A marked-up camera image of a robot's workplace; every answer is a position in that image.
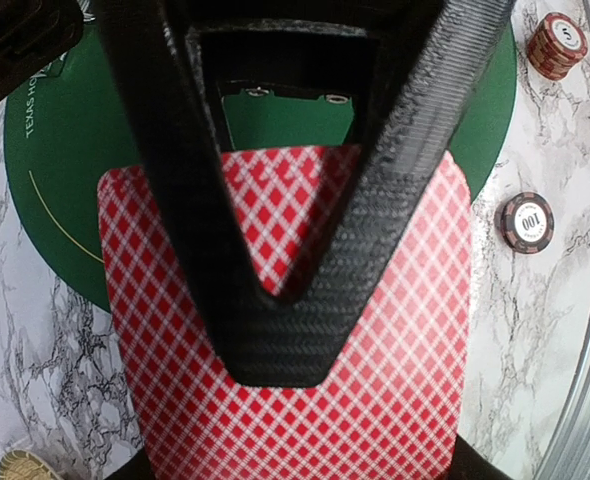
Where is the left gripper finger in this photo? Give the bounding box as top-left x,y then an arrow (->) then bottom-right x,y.
97,1 -> 513,387

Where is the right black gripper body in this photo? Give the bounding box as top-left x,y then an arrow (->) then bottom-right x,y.
0,0 -> 83,101

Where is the red yellow 5 chip stack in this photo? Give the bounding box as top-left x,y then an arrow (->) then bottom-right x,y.
526,12 -> 588,81

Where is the black red 100 chip stack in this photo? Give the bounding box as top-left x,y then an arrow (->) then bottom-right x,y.
496,191 -> 555,255

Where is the red playing card deck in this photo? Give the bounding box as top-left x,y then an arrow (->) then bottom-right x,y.
97,146 -> 471,479

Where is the round green poker mat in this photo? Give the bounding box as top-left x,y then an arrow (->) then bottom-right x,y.
4,25 -> 517,308

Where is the woven bamboo basket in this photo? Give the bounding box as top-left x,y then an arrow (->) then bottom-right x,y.
0,450 -> 63,480

